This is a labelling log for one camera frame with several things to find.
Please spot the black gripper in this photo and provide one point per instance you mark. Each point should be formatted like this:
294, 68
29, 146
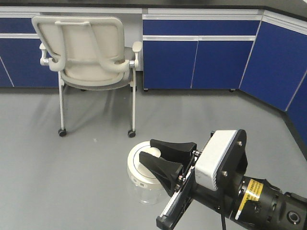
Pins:
169, 166

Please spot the glass jar with white lid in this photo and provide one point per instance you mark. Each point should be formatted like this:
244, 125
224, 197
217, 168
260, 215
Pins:
144, 186

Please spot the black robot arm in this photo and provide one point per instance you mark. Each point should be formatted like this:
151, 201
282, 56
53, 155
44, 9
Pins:
262, 206

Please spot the beige office chair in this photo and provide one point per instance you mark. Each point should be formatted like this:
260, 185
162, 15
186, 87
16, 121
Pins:
88, 53

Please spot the blue lab cabinets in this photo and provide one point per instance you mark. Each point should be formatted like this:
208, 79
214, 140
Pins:
260, 50

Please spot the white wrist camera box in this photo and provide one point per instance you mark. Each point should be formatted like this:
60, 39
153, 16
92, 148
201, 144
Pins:
211, 157

